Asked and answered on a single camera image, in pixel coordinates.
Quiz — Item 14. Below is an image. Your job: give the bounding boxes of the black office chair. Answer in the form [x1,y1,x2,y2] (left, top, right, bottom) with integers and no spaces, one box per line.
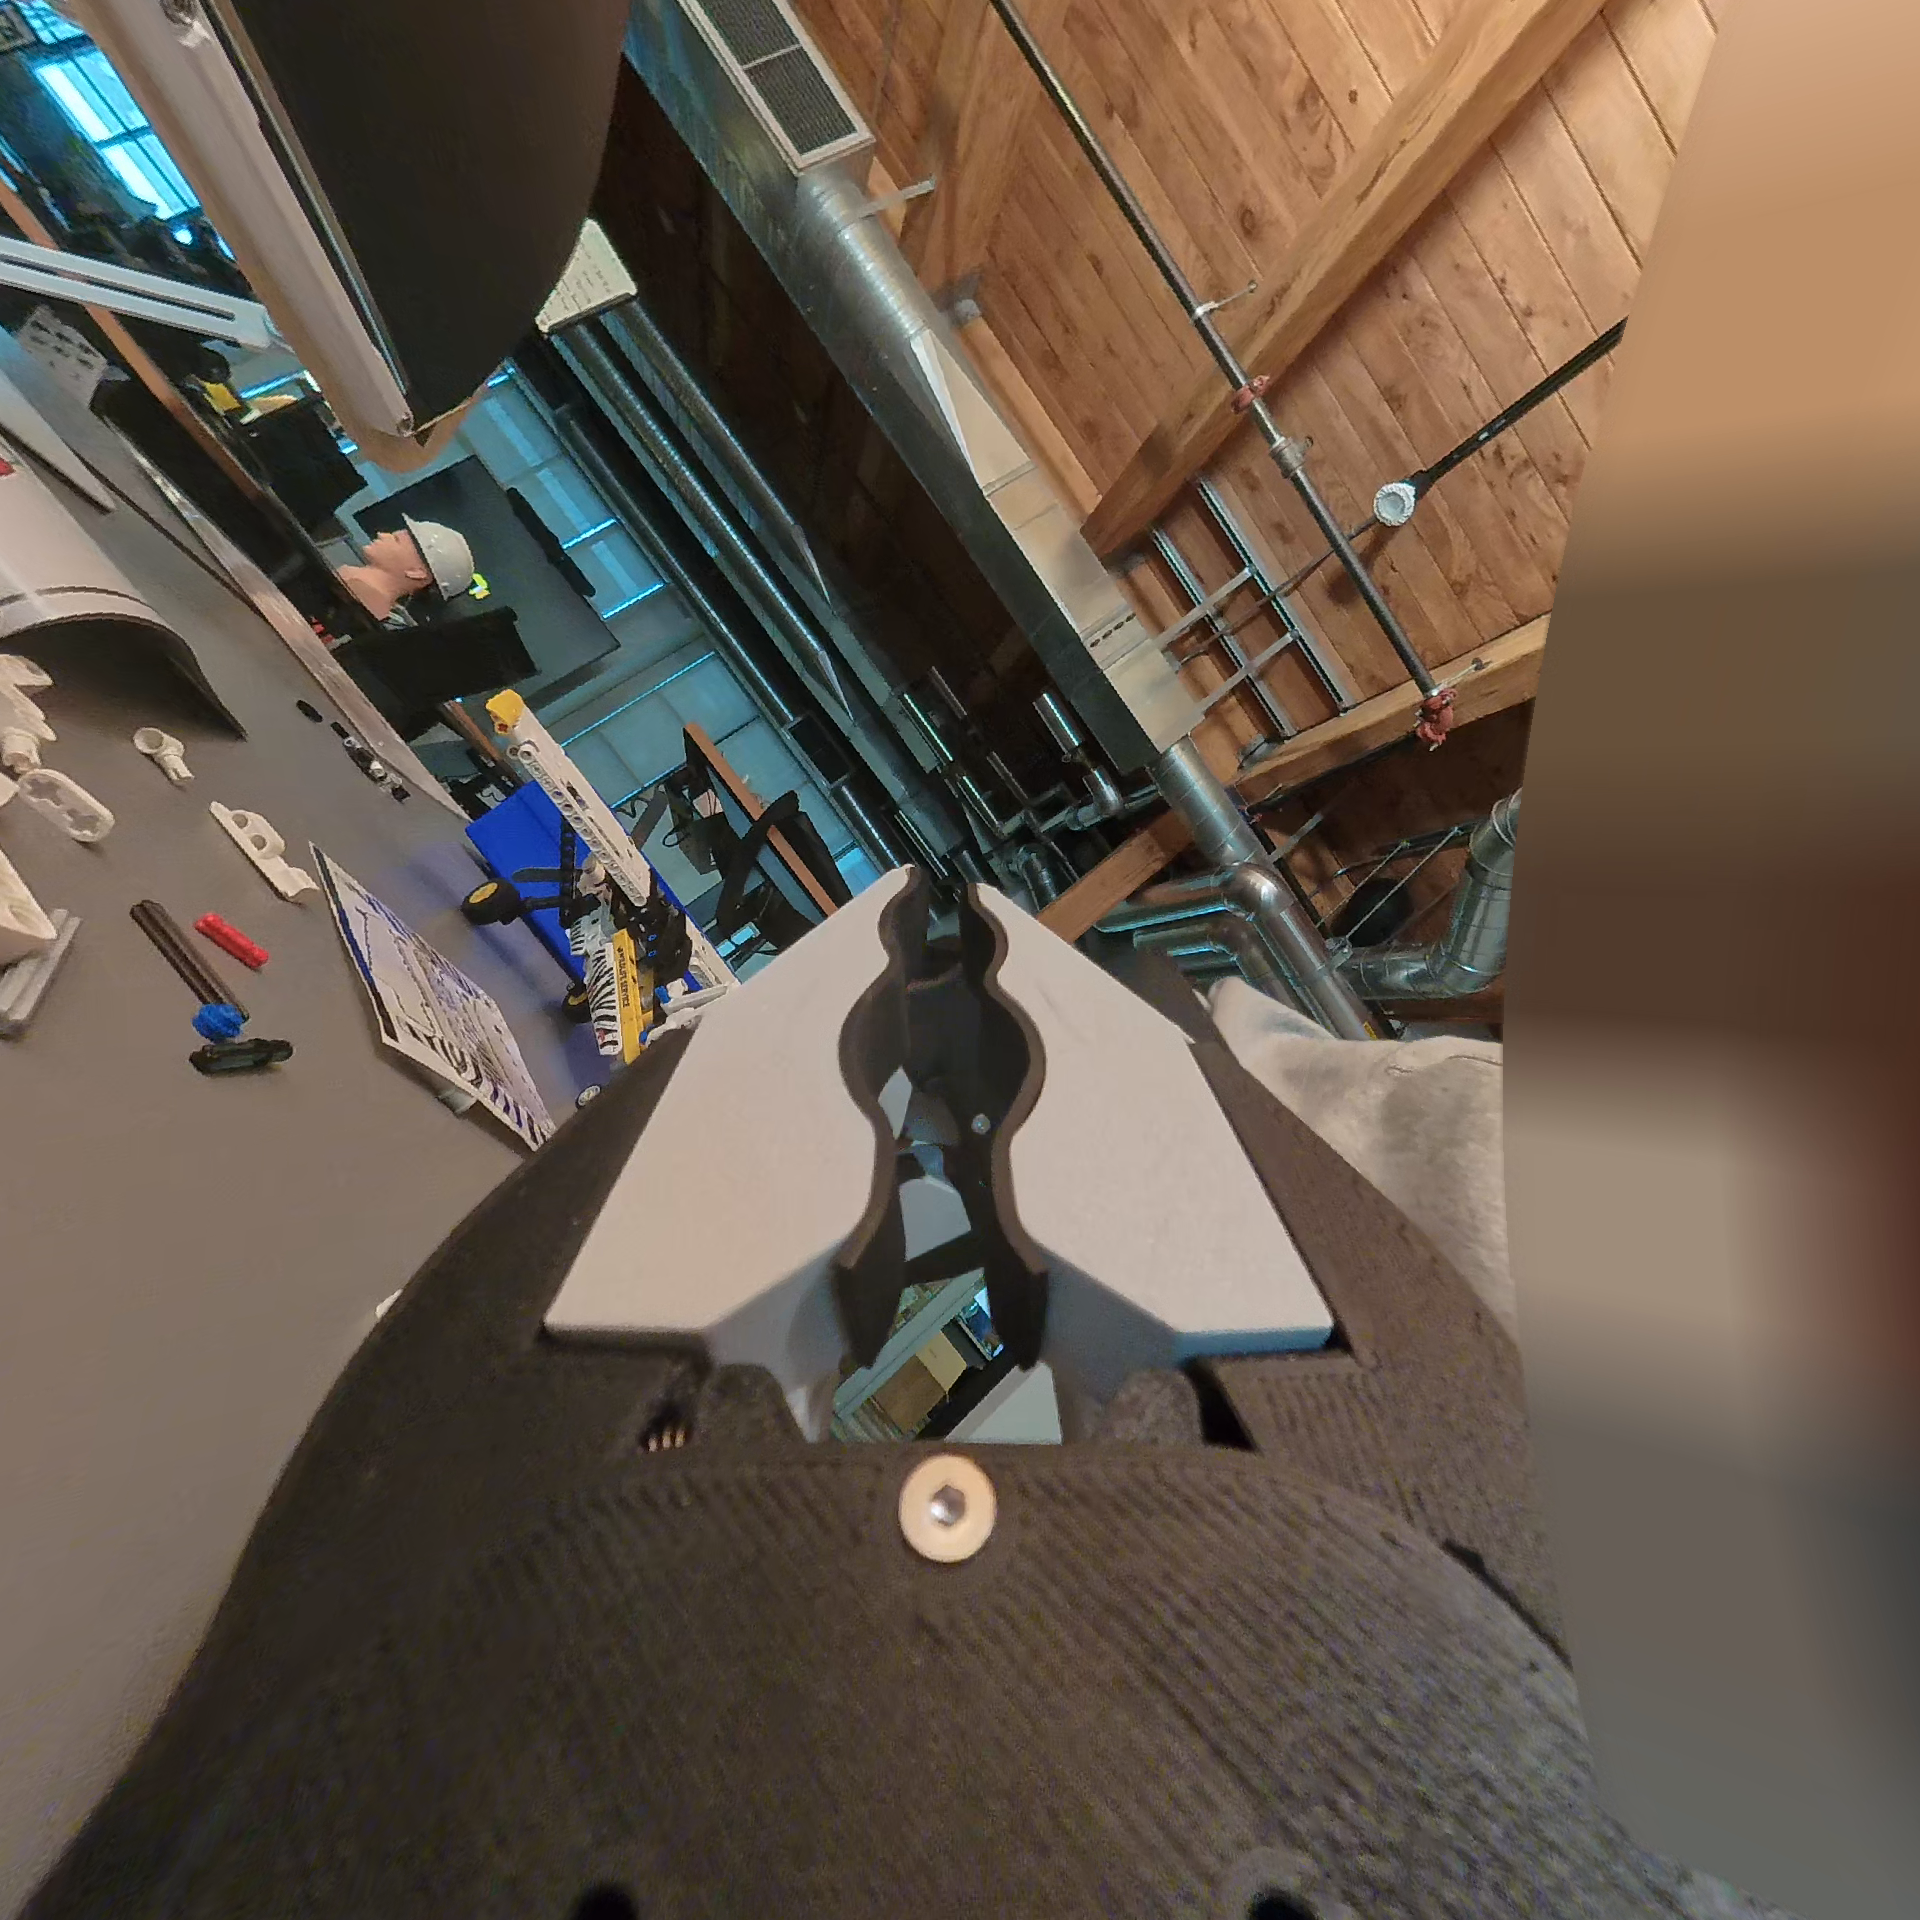
[720,786,819,933]

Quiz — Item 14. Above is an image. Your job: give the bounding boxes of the blue plastic bin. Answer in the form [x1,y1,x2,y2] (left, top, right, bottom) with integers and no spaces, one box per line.
[462,781,722,976]

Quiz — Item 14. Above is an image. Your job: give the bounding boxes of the black ceiling rod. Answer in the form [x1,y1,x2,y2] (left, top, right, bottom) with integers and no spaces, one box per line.
[1410,321,1633,502]

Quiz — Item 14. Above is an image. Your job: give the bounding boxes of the striped sticker sheet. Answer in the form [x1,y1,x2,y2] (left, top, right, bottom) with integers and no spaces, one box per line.
[310,845,560,1154]

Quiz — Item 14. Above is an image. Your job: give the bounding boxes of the metal sprinkler pipe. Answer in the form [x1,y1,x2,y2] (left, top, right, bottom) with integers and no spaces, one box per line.
[989,0,1466,741]

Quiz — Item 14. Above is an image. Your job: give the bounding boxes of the white lego beam assembly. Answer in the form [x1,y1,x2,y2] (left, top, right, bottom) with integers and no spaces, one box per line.
[17,766,120,845]

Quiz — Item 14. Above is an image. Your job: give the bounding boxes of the white grey lego assembly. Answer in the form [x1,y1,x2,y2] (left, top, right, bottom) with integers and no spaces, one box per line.
[0,854,81,1041]

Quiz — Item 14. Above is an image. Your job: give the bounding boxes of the silver round pipe duct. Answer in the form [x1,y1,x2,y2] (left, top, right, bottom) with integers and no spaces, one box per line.
[1154,737,1373,1038]

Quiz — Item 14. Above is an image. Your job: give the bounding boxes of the black ribbed lego axle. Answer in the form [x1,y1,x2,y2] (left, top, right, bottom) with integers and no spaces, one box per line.
[131,899,251,1017]

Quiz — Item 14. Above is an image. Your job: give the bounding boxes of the black monitor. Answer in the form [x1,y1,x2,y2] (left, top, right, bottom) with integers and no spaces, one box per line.
[353,457,619,737]

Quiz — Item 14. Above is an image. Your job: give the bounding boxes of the white lego panel piece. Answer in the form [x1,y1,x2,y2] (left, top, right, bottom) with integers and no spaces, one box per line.
[210,800,320,903]

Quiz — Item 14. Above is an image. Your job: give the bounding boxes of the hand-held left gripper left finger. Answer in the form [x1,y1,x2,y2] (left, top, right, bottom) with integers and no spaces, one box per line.
[540,864,928,1446]

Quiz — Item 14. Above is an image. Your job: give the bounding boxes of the yellow white lego crane model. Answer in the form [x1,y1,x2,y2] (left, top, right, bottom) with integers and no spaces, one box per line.
[458,691,736,1058]

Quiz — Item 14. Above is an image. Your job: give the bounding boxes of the white printed sign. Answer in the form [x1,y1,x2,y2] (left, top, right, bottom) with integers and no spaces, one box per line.
[538,223,640,337]

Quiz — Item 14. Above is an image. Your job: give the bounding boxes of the person's grey hoodie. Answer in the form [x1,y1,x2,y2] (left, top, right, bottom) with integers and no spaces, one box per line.
[1211,979,1521,1328]

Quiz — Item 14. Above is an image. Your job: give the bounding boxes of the wooden post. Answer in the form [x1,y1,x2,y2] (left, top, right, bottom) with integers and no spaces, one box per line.
[1035,816,1187,941]

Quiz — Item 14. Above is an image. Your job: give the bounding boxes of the wooden top standing desk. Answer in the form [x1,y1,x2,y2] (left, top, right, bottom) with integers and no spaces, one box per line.
[682,723,842,933]

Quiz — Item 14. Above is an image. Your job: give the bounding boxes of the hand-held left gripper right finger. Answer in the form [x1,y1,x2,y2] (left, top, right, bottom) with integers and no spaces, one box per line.
[961,881,1339,1446]

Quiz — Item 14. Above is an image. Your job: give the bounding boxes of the mannequin head with hard hat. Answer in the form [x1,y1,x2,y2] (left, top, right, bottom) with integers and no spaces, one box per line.
[336,513,483,621]

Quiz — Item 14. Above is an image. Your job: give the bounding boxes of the spiral metal duct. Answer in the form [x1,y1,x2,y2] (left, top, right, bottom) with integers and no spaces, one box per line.
[1334,786,1525,999]

